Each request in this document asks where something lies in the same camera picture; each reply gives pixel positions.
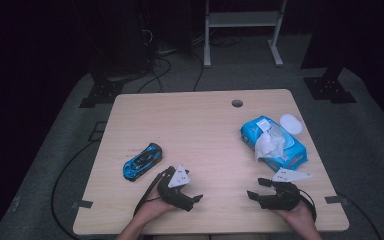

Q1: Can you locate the white oval pack lid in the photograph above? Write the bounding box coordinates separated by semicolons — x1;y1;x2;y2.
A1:
279;113;304;136

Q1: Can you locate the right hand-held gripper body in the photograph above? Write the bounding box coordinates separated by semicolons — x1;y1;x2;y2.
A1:
261;167;313;211

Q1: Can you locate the blue wet wipes pack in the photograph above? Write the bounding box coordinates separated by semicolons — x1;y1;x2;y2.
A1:
239;115;309;173

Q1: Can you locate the white metal stand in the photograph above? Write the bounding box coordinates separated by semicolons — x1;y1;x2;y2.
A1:
203;0;288;69

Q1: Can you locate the thin black floor cable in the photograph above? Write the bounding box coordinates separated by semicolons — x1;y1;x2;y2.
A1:
192;52;205;93

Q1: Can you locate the black stand base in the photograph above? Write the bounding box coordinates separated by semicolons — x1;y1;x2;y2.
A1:
79;73;125;109
303;65;358;104

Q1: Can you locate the person's left hand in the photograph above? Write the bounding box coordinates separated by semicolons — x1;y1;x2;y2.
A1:
134;188;178;223

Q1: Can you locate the grey tape piece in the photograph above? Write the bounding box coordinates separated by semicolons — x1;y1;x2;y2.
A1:
71;199;94;210
324;195;348;205

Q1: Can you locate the person's right hand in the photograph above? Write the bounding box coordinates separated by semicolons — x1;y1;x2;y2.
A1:
281;201;317;229

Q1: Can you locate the blue toy car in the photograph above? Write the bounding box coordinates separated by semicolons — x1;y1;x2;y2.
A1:
122;142;164;182

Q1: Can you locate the long black floor cable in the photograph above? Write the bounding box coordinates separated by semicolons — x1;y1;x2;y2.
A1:
50;139;96;240

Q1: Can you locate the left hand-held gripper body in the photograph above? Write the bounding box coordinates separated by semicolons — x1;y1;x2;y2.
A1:
156;164;192;205

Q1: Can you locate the black floor frame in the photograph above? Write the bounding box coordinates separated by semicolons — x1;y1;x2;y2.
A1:
88;121;108;143

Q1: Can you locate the black floor cable bundle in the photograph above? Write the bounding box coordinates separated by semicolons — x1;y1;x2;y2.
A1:
136;54;173;94

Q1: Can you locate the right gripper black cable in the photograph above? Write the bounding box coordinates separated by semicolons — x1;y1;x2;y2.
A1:
299;189;318;223

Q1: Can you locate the white wet wipe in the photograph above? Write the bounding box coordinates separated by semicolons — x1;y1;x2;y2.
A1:
253;125;287;163

